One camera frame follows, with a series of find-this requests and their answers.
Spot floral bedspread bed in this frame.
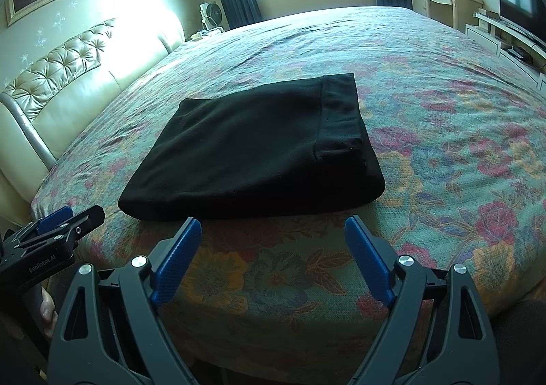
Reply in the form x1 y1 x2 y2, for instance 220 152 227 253
31 7 545 383

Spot white tv console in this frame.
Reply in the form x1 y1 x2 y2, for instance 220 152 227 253
464 13 545 97

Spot black flat television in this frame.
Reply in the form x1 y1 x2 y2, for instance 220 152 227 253
499 0 545 43

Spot cream tufted headboard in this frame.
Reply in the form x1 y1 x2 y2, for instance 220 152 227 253
1 10 185 226

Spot black pants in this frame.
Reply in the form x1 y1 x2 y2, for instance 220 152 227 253
117 73 385 222

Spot cream vanity table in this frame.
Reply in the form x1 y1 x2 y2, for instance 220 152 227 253
412 0 483 33

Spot person left hand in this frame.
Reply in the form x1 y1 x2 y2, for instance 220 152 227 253
40 287 58 339

